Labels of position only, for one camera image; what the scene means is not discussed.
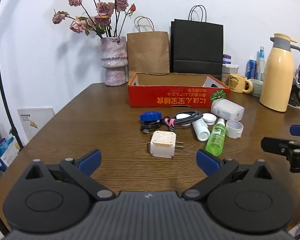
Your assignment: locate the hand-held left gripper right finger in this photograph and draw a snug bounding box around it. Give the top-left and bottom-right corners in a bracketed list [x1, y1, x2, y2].
[181, 149, 274, 201]

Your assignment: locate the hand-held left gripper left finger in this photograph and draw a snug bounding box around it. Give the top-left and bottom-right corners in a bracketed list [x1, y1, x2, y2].
[25, 149, 115, 201]

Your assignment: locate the green spray bottle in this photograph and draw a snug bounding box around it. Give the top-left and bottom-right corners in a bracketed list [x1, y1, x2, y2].
[205, 118, 226, 157]

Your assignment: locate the white spray bottle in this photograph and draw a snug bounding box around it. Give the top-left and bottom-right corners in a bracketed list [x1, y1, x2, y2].
[192, 118, 210, 141]

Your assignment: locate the white tape roll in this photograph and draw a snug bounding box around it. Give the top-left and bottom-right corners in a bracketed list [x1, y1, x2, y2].
[225, 120, 244, 139]

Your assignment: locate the white jar lid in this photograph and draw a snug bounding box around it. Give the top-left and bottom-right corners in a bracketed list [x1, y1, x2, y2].
[202, 113, 217, 125]

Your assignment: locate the braided charging cable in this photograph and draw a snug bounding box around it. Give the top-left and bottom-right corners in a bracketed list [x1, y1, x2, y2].
[141, 111, 203, 134]

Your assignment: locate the white power adapter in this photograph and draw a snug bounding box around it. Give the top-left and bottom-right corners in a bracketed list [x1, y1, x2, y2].
[147, 131, 184, 158]

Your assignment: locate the white round charging puck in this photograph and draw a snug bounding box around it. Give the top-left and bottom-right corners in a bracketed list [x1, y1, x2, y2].
[174, 114, 192, 125]

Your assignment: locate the translucent plastic jar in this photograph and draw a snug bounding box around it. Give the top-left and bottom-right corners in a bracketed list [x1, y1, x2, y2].
[210, 99, 245, 122]

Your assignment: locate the blue ridged bottle cap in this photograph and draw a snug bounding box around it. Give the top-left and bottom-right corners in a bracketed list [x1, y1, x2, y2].
[139, 112, 162, 123]

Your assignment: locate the red cardboard box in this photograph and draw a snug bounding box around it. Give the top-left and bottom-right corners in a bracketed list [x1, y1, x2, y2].
[127, 72, 231, 108]

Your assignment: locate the yellow thermos jug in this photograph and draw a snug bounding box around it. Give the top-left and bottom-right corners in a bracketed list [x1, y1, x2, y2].
[259, 33, 300, 112]

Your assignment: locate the pale green bowl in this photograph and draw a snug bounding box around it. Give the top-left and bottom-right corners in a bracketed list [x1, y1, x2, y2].
[248, 79, 264, 97]

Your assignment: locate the white flat carton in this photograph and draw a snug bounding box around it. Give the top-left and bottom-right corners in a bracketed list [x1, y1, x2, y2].
[17, 107, 56, 145]

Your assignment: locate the yellow bear mug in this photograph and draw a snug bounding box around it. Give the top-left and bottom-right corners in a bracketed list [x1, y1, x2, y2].
[229, 74, 254, 94]

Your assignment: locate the blue soda can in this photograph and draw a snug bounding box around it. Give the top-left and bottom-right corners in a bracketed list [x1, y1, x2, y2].
[245, 59, 258, 80]

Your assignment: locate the clear bottle with blue cap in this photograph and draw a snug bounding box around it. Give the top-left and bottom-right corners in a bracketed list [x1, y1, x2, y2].
[256, 46, 266, 80]

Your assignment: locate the clear food storage container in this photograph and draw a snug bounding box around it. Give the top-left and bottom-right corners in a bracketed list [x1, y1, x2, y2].
[221, 64, 239, 85]

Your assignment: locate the pink ceramic vase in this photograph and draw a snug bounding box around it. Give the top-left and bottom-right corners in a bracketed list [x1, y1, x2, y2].
[100, 36, 129, 86]

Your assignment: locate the black paper bag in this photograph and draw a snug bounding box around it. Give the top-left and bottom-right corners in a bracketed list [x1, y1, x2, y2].
[170, 5, 224, 75]

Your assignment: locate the brown paper bag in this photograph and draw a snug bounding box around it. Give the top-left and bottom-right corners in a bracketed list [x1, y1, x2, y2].
[126, 16, 170, 74]

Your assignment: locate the dried rose bouquet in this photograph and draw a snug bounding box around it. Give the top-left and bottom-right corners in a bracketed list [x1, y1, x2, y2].
[52, 0, 137, 39]

